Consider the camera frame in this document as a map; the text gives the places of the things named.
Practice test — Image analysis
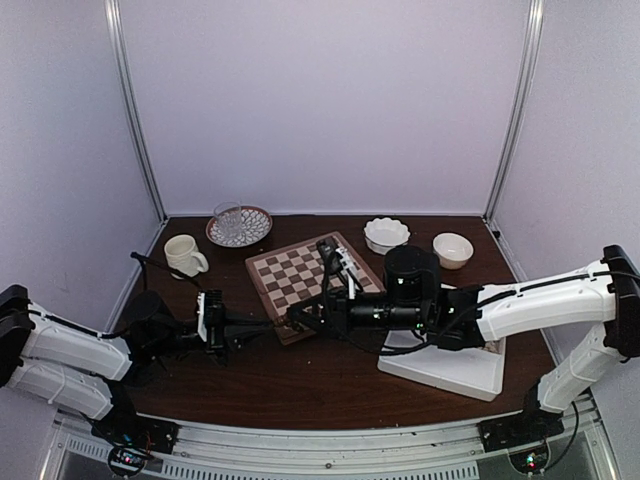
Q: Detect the right black cable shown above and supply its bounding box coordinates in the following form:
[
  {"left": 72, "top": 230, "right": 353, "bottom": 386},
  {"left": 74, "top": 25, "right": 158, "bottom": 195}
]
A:
[{"left": 344, "top": 299, "right": 481, "bottom": 356}]

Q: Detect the right aluminium frame post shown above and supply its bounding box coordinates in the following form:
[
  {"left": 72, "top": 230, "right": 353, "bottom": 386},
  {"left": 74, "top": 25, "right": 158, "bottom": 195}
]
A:
[{"left": 483, "top": 0, "right": 545, "bottom": 225}]

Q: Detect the black cable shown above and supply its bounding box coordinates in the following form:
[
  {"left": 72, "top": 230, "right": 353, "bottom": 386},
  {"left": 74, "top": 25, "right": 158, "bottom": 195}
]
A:
[
  {"left": 344, "top": 299, "right": 481, "bottom": 356},
  {"left": 130, "top": 251, "right": 201, "bottom": 301}
]

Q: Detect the cream ribbed mug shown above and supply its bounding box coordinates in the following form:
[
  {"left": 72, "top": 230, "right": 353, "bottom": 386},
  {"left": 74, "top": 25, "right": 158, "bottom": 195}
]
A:
[{"left": 164, "top": 234, "right": 209, "bottom": 278}]

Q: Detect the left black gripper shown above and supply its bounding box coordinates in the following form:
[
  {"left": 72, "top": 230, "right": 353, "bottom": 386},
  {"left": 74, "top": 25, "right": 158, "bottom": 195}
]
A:
[{"left": 151, "top": 309, "right": 274, "bottom": 369}]

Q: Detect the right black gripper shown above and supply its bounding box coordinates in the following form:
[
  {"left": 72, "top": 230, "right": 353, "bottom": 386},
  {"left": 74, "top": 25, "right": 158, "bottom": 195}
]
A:
[{"left": 286, "top": 286, "right": 427, "bottom": 345}]

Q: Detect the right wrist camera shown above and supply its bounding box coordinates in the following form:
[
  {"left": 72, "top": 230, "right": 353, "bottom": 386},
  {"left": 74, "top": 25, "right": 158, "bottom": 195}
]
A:
[{"left": 316, "top": 236, "right": 363, "bottom": 298}]

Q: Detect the patterned ceramic plate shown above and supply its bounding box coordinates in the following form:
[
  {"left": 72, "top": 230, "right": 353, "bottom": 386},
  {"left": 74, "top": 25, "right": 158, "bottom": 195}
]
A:
[{"left": 205, "top": 205, "right": 273, "bottom": 248}]

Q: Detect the cream round bowl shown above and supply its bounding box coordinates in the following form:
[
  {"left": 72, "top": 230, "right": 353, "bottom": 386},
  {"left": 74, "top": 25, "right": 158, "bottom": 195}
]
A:
[{"left": 432, "top": 232, "right": 475, "bottom": 270}]

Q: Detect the left black cable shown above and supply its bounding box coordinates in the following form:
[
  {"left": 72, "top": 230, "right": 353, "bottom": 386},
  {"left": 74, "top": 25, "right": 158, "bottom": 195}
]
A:
[{"left": 130, "top": 251, "right": 201, "bottom": 301}]

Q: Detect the left aluminium frame post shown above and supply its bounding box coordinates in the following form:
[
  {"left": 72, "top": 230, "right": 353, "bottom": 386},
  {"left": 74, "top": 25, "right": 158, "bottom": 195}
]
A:
[{"left": 104, "top": 0, "right": 167, "bottom": 223}]

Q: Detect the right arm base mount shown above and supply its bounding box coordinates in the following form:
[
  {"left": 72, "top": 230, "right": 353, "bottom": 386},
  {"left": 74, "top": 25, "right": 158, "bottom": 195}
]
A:
[{"left": 478, "top": 412, "right": 564, "bottom": 476}]

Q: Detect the aluminium frame post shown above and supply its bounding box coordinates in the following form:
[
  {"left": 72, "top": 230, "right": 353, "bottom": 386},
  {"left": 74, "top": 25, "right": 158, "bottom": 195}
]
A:
[
  {"left": 104, "top": 0, "right": 167, "bottom": 223},
  {"left": 483, "top": 0, "right": 545, "bottom": 225}
]

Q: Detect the clear drinking glass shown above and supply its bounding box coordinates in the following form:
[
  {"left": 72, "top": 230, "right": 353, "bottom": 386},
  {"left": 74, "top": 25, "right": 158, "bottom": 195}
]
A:
[{"left": 214, "top": 201, "right": 242, "bottom": 238}]

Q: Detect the wooden chess board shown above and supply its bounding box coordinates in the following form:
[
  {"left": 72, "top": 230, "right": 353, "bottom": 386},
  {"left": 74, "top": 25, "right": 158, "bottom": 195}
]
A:
[{"left": 244, "top": 230, "right": 392, "bottom": 346}]

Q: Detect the white foam tray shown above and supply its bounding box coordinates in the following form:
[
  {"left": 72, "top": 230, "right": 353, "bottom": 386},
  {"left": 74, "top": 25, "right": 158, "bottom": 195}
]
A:
[{"left": 377, "top": 338, "right": 507, "bottom": 402}]

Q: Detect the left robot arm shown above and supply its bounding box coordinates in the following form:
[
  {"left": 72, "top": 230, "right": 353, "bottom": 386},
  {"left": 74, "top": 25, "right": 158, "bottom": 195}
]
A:
[{"left": 1, "top": 285, "right": 273, "bottom": 453}]

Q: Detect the white fluted bowl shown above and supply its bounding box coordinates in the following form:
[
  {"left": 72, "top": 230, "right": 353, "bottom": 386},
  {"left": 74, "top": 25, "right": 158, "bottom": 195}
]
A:
[{"left": 363, "top": 217, "right": 411, "bottom": 255}]

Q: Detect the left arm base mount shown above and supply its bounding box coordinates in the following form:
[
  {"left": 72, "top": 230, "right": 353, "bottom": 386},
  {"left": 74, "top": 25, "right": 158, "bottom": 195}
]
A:
[{"left": 86, "top": 414, "right": 179, "bottom": 478}]

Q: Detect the front aluminium rail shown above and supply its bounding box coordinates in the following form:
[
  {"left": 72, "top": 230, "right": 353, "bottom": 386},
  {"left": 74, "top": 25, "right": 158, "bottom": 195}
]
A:
[{"left": 36, "top": 399, "right": 622, "bottom": 479}]

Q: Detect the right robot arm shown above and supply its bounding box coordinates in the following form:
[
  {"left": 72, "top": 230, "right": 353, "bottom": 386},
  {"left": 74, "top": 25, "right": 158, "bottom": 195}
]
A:
[{"left": 287, "top": 238, "right": 639, "bottom": 450}]

